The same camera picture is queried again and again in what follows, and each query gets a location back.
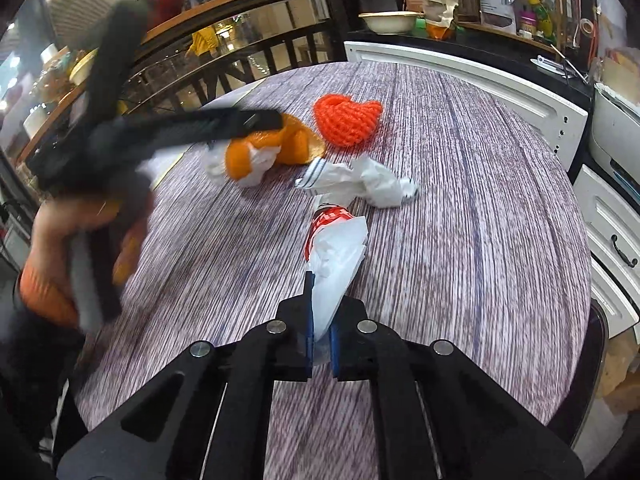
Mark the black wooden railing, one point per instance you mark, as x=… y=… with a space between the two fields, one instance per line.
x=235 y=65

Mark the beige snack bag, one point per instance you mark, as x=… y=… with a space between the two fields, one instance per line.
x=440 y=5

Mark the cream bowl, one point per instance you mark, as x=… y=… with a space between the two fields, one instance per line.
x=390 y=24

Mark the person's left hand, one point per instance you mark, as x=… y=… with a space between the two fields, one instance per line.
x=50 y=230

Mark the yellow bottle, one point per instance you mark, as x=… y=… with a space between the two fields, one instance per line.
x=540 y=17

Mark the curved wooden ledge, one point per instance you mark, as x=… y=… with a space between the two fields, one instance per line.
x=200 y=15

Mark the long white cabinet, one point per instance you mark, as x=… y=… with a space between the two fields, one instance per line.
x=500 y=90

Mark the white striped wrapper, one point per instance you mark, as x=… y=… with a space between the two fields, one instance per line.
x=380 y=185

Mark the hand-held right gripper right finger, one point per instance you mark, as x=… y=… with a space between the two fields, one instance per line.
x=337 y=355

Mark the red checkered white wrapper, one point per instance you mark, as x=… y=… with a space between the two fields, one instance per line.
x=335 y=260

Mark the pink lid jar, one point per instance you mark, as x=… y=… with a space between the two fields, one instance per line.
x=526 y=25

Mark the orange peel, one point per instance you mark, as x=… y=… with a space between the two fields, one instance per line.
x=295 y=145

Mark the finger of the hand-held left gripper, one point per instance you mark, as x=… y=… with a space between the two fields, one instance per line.
x=200 y=125
x=117 y=50

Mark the white stapler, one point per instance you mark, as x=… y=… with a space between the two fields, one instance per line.
x=555 y=66

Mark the white printer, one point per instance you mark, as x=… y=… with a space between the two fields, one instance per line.
x=617 y=135

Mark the white drawer unit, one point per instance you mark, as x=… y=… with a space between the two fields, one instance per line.
x=610 y=230

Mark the yellow lidded container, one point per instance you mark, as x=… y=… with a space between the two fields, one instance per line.
x=82 y=67

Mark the orange foam net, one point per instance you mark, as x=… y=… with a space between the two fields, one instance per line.
x=345 y=120

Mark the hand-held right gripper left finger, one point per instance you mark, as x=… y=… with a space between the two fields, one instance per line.
x=304 y=347

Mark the small tape roll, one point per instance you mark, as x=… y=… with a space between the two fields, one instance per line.
x=586 y=25

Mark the dark brown trash bin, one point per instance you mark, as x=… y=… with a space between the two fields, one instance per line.
x=597 y=360

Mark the wooden shelf rack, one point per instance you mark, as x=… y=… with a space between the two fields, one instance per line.
x=562 y=0

